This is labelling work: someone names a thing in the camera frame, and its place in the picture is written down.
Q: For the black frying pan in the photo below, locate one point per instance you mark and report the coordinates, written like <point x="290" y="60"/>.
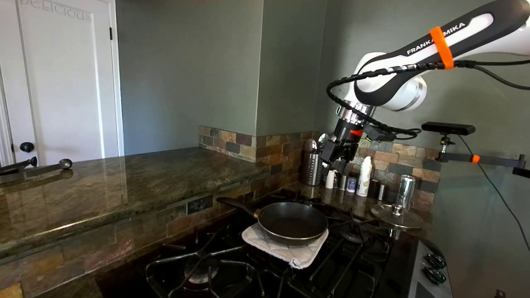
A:
<point x="290" y="221"/>

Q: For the shiny metal cup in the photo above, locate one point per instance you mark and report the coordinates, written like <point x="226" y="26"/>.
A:
<point x="406" y="193"/>

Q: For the black door knob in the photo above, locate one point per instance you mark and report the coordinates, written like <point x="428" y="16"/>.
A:
<point x="27" y="148"/>

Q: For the white quilted pot holder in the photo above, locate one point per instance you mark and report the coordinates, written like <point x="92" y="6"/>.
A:
<point x="290" y="252"/>

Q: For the dark glass bottle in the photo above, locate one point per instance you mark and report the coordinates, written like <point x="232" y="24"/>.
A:
<point x="378" y="191"/>

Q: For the small dark spice jar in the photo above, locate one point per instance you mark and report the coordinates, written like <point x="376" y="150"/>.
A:
<point x="352" y="185"/>

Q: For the dark wall outlet plate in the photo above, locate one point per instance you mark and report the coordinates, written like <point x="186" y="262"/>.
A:
<point x="199" y="204"/>

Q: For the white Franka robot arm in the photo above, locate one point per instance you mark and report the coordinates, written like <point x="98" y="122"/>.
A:
<point x="391" y="88"/>

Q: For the black gas stove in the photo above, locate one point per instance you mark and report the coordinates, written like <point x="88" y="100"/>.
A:
<point x="358" y="266"/>

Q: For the small white shaker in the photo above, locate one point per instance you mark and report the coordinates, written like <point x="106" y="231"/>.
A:
<point x="330" y="181"/>

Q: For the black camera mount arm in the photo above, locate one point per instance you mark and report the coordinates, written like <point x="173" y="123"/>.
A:
<point x="486" y="160"/>

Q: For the black stereo camera bar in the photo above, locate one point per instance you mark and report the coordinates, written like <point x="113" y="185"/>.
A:
<point x="449" y="128"/>

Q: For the round metal spoon rest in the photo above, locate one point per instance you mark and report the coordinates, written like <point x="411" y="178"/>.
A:
<point x="400" y="219"/>

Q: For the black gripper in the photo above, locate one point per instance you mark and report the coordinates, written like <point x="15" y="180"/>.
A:
<point x="345" y="141"/>

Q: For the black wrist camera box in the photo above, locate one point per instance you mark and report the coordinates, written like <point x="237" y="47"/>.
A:
<point x="380" y="133"/>

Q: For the door hinge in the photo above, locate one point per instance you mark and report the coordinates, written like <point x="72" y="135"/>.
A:
<point x="110" y="34"/>

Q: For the stainless steel thermos bottle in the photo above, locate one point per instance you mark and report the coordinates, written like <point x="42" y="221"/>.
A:
<point x="312" y="168"/>

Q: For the white panel door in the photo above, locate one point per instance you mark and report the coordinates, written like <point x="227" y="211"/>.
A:
<point x="60" y="77"/>

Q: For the black stove knob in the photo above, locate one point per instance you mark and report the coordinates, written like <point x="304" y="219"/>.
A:
<point x="434" y="276"/>
<point x="436" y="261"/>

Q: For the tall white plastic bottle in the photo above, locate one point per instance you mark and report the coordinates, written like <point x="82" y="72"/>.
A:
<point x="365" y="176"/>

